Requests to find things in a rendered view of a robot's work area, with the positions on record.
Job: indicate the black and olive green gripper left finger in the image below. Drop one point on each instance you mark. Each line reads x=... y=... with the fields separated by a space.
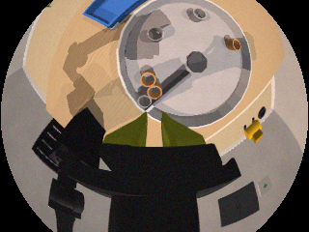
x=133 y=133

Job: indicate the grey metal bushing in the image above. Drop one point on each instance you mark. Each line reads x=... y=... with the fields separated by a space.
x=144 y=103
x=192 y=15
x=158 y=29

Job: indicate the bronze bushing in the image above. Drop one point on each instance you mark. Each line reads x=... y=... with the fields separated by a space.
x=233 y=44
x=156 y=95
x=146 y=83

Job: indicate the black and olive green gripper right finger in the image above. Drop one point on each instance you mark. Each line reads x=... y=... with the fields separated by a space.
x=178 y=134

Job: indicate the blue crate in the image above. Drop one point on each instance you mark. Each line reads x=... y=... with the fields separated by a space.
x=111 y=11

